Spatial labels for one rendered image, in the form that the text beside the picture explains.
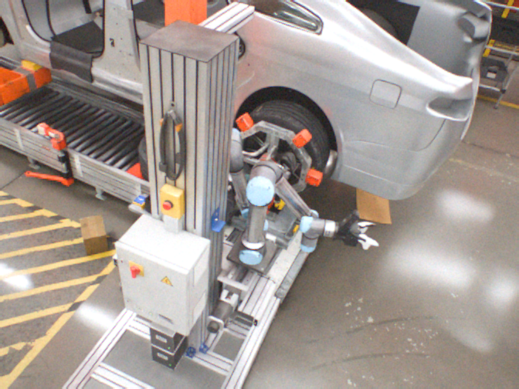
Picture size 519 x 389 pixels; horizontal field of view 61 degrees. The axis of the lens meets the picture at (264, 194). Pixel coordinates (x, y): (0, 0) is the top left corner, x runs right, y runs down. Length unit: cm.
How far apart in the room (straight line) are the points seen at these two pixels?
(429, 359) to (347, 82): 191
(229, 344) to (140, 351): 52
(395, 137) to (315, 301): 131
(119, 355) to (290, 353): 107
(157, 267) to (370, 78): 162
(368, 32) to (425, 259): 199
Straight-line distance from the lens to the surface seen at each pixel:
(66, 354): 311
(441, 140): 285
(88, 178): 390
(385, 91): 271
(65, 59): 409
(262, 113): 290
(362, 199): 420
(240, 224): 348
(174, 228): 190
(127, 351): 280
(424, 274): 379
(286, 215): 351
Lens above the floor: 264
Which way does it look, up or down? 41 degrees down
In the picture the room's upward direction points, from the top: 9 degrees clockwise
